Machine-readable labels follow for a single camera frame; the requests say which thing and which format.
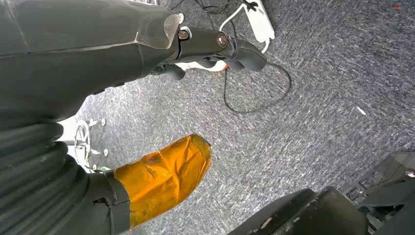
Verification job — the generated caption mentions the dark robot leg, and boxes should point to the dark robot leg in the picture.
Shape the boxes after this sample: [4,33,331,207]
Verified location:
[227,186,370,235]

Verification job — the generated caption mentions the white power strip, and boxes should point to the white power strip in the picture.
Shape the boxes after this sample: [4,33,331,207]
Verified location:
[241,0,276,45]

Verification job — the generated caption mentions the dark robot foot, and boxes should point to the dark robot foot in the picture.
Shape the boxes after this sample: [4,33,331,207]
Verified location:
[342,150,415,235]

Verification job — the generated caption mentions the white plug with red mark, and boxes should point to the white plug with red mark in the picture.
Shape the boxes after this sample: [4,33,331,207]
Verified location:
[176,60,229,72]

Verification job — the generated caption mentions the white power cable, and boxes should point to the white power cable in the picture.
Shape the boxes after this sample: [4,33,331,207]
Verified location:
[219,3,271,54]

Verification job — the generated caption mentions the black floor cable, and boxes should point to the black floor cable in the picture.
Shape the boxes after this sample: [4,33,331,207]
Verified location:
[194,0,292,115]

